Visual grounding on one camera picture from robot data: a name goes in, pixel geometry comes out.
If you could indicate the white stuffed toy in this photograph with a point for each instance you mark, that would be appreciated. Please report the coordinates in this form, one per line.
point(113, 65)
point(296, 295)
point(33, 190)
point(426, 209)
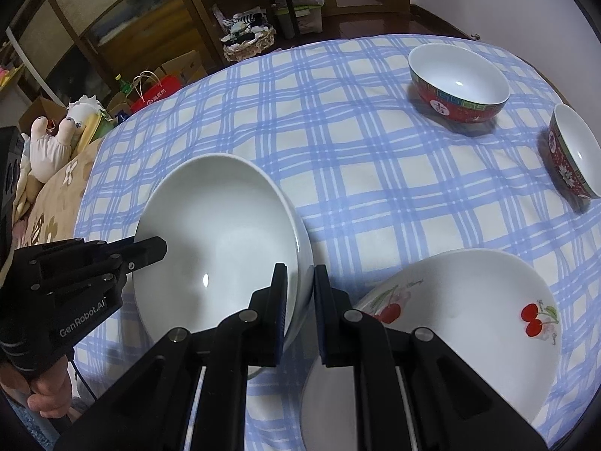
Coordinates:
point(47, 150)

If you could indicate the green plastic bottle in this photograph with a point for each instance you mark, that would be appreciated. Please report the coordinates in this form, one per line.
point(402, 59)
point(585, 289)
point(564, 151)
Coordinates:
point(124, 87)

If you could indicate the small red patterned bowl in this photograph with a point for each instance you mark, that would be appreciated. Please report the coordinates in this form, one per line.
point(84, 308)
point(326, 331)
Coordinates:
point(580, 145)

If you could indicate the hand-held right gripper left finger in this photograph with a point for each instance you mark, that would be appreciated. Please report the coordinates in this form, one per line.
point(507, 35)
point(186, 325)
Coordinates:
point(281, 310)

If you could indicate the wooden wardrobe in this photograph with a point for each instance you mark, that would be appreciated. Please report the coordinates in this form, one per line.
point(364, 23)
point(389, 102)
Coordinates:
point(117, 9)

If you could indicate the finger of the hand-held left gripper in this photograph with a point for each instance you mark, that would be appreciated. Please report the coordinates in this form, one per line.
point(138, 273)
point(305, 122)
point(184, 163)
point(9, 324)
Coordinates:
point(148, 251)

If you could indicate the cream floral pillow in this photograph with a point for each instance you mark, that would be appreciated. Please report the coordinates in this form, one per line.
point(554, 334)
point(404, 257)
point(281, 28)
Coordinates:
point(26, 183)

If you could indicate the person's left hand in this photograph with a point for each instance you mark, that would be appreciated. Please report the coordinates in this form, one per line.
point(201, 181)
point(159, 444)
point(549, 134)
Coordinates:
point(47, 394)

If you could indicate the black folding table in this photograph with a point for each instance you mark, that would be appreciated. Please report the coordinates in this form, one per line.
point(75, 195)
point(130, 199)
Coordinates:
point(291, 9)

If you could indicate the open cardboard box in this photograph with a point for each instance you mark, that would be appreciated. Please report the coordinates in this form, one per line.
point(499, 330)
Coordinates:
point(42, 108)

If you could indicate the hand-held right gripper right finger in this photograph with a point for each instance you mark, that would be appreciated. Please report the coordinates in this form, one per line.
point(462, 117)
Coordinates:
point(319, 319)

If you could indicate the striped clothes pile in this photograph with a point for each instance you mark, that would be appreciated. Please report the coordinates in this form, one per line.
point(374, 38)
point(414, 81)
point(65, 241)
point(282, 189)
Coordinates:
point(244, 23)

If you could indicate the wicker basket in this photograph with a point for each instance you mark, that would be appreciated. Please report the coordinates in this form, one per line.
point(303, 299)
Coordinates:
point(249, 49)

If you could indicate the plain white bowl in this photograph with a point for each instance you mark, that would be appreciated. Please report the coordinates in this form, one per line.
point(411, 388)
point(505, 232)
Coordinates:
point(211, 225)

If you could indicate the large red patterned bowl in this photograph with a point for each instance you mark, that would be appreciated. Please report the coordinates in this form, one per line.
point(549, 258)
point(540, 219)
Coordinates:
point(455, 75)

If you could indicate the clear plastic storage box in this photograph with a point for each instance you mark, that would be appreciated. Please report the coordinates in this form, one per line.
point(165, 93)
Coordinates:
point(307, 21)

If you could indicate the beige floral blanket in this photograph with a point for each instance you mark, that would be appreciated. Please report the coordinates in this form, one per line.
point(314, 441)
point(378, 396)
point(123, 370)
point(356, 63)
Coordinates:
point(51, 202)

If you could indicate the blue checked cloth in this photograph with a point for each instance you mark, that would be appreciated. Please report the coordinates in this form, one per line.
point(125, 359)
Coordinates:
point(357, 174)

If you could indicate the closed cardboard box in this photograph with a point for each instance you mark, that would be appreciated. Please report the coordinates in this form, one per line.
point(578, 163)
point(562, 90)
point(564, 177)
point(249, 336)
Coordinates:
point(185, 63)

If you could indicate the red paper shopping bag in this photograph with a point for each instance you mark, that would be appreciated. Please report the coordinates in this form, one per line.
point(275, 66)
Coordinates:
point(157, 94)

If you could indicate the white cherry print plate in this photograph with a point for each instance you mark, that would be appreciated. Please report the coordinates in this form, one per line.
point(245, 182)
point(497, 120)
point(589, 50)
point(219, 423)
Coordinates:
point(469, 361)

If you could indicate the yellow green fabric item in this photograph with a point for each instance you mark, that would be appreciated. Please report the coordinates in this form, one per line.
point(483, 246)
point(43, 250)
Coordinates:
point(96, 127)

